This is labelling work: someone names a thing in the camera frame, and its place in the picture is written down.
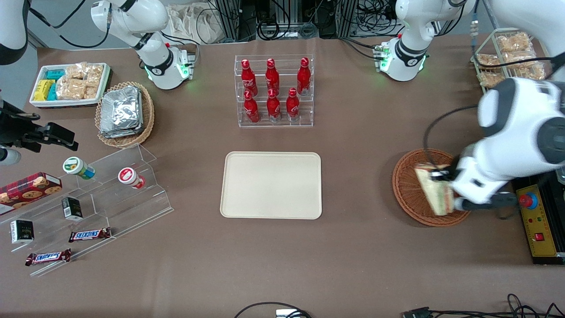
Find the round brown wicker basket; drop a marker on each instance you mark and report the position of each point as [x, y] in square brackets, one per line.
[408, 190]

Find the small white device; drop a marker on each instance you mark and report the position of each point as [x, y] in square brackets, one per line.
[287, 314]

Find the oval light wicker basket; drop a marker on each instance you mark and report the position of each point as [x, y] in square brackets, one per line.
[148, 115]

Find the red cola bottle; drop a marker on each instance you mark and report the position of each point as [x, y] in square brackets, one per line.
[251, 110]
[272, 75]
[303, 77]
[292, 106]
[248, 77]
[273, 108]

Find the red cookie box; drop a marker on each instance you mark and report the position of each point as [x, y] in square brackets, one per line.
[26, 190]

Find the triangular sandwich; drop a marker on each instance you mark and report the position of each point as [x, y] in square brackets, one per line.
[437, 196]

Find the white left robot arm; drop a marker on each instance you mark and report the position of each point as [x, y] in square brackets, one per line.
[525, 128]

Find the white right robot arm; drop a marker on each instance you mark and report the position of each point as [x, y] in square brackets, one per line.
[154, 26]

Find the clear rice cracker bag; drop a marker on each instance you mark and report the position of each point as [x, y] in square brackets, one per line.
[91, 89]
[95, 73]
[70, 88]
[76, 70]

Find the beige cloth bag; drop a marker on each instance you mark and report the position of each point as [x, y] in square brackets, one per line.
[194, 22]

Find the white rectangular snack tray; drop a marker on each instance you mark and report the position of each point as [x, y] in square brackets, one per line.
[66, 104]

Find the aluminium frame rack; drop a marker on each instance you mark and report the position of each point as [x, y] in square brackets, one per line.
[348, 17]
[231, 20]

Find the silver foil pack stack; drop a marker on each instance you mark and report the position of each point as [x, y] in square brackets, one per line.
[120, 110]

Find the yellow black control box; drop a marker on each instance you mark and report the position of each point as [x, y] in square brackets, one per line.
[540, 238]

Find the small black box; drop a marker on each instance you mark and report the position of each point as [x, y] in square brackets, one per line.
[71, 208]
[22, 232]

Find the clear acrylic stepped shelf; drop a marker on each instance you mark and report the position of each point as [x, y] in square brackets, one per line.
[110, 207]

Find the yellow snack pack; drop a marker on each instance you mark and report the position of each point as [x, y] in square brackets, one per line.
[42, 89]

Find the clear acrylic bottle rack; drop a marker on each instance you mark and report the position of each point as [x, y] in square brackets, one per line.
[304, 115]

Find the clear pastry bag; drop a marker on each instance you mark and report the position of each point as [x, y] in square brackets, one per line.
[525, 59]
[487, 59]
[491, 79]
[514, 43]

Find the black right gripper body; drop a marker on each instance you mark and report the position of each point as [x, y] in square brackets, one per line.
[13, 129]

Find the red lid yogurt cup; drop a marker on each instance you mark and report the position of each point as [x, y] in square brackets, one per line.
[129, 176]

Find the beige plastic tray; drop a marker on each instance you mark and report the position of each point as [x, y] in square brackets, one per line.
[271, 185]

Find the teal snack pack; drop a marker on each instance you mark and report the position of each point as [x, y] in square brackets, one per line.
[53, 92]
[55, 74]

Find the brown Snickers bar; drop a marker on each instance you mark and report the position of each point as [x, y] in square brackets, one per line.
[90, 234]
[47, 257]

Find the green lid yogurt cup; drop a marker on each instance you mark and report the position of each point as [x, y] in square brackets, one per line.
[77, 167]

